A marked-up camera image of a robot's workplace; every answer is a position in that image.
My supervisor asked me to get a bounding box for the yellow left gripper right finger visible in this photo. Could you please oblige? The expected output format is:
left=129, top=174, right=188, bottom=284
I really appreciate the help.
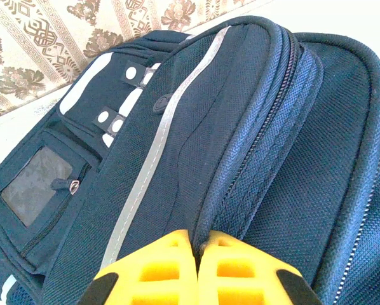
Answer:
left=197, top=229, right=323, bottom=305

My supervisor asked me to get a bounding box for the navy blue backpack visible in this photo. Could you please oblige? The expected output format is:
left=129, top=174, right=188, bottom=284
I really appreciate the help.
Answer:
left=0, top=15, right=380, bottom=305

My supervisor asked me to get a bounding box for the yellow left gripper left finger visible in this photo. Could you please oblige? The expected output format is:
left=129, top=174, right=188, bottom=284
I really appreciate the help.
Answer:
left=76, top=229, right=199, bottom=305

